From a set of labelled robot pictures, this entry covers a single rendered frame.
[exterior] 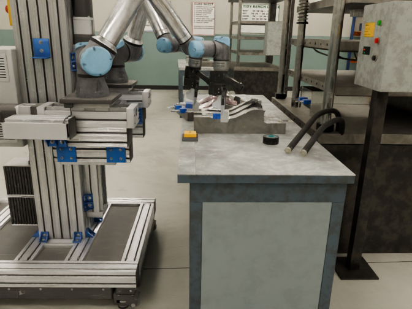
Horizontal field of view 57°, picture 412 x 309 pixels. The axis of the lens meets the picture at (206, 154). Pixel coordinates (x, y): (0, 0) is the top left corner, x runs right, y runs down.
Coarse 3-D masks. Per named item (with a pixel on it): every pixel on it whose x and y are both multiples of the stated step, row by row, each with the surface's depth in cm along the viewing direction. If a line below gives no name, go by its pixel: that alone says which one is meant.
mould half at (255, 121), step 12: (204, 108) 227; (240, 108) 218; (252, 108) 207; (204, 120) 204; (216, 120) 204; (240, 120) 205; (252, 120) 205; (264, 120) 212; (276, 120) 213; (204, 132) 206; (216, 132) 206; (228, 132) 206; (240, 132) 207; (252, 132) 207; (264, 132) 207; (276, 132) 208
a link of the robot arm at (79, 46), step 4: (76, 44) 162; (80, 44) 161; (84, 44) 160; (76, 48) 162; (80, 48) 161; (76, 52) 163; (76, 56) 164; (76, 60) 165; (80, 68) 164; (80, 72) 164; (84, 72) 164
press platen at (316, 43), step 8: (296, 40) 298; (304, 40) 277; (312, 40) 259; (320, 40) 243; (328, 40) 230; (344, 40) 233; (352, 40) 242; (328, 48) 229; (344, 48) 212; (352, 48) 213
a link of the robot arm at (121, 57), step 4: (120, 40) 212; (120, 44) 210; (124, 44) 216; (116, 48) 209; (120, 48) 211; (124, 48) 214; (128, 48) 217; (120, 52) 211; (124, 52) 214; (128, 52) 217; (116, 56) 210; (120, 56) 212; (124, 56) 215; (128, 56) 218; (116, 60) 211; (120, 60) 212; (124, 60) 217; (112, 64) 211; (116, 64) 212; (120, 64) 213
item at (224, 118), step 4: (216, 112) 188; (220, 112) 188; (224, 112) 184; (228, 112) 186; (216, 116) 186; (220, 116) 186; (224, 116) 185; (228, 116) 188; (224, 120) 186; (228, 120) 189
